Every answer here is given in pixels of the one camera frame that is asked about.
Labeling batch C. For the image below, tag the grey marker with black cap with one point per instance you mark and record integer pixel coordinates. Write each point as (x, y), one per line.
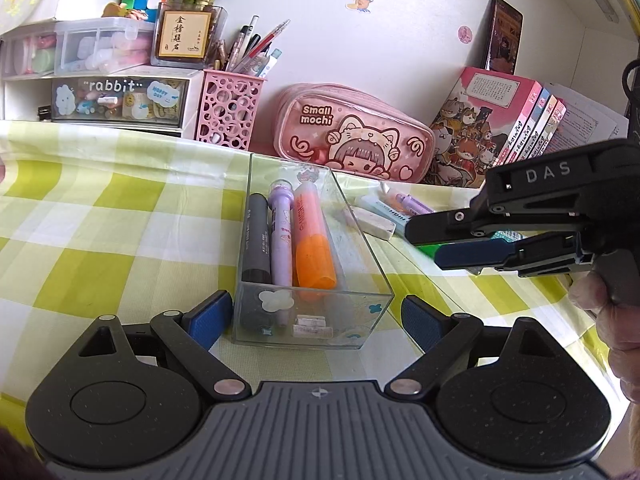
(257, 240)

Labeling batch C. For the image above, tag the bunch of pens in holder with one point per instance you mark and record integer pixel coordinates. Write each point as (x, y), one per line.
(250, 50)

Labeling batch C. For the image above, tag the clear plastic pen tray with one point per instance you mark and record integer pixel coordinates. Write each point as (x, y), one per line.
(310, 260)

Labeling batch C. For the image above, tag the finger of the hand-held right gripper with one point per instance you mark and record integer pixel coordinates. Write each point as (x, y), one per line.
(470, 255)
(440, 225)

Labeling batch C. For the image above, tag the clear plastic storage drawer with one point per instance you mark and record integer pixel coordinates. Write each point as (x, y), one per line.
(27, 52)
(100, 45)

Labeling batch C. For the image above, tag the round pink wall sticker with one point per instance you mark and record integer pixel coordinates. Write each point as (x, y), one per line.
(465, 34)

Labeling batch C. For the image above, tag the orange and pink highlighter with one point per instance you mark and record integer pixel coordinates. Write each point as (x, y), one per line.
(312, 245)

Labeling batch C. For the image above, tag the lucky bamboo in glass vase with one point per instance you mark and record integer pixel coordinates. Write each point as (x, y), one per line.
(187, 35)

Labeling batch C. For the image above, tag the purple mechanical pencil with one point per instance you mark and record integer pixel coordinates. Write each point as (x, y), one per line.
(412, 202)

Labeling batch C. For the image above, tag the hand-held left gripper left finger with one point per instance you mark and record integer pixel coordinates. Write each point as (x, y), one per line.
(210, 321)

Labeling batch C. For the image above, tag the pink boxed book set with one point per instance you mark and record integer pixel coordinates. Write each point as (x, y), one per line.
(480, 130)

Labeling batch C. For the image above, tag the pink cartoon pencil case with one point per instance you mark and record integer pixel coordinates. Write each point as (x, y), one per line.
(350, 132)

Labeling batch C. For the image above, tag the white printed paper stack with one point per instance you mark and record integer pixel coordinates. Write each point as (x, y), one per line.
(585, 120)

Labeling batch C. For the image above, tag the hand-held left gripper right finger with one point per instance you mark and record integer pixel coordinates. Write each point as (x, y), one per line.
(425, 322)

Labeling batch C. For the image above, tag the person's right hand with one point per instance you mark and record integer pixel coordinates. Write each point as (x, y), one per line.
(617, 340)

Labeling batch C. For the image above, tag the white desktop drawer organizer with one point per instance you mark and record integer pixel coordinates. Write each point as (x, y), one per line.
(110, 100)

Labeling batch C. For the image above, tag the pink perforated pen holder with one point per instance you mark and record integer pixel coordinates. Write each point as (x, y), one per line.
(227, 110)

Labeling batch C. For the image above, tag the small white eraser piece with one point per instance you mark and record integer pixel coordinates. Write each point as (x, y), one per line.
(312, 330)
(310, 320)

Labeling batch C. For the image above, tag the green checked tablecloth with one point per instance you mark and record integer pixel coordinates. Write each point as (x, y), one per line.
(100, 220)

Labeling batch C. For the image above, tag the purple character-top pen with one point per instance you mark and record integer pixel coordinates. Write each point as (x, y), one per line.
(281, 240)

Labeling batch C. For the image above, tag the white and teal glue stick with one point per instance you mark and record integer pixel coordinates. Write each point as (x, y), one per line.
(506, 236)

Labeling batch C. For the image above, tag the small orange toy figure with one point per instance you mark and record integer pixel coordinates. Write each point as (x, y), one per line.
(125, 11)

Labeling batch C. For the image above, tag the pale blue highlighter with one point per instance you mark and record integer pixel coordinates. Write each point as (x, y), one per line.
(377, 206)

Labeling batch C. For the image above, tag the orange duck wall sticker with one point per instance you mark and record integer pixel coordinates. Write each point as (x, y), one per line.
(359, 1)

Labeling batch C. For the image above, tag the green highlighter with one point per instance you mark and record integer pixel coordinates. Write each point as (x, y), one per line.
(427, 251)

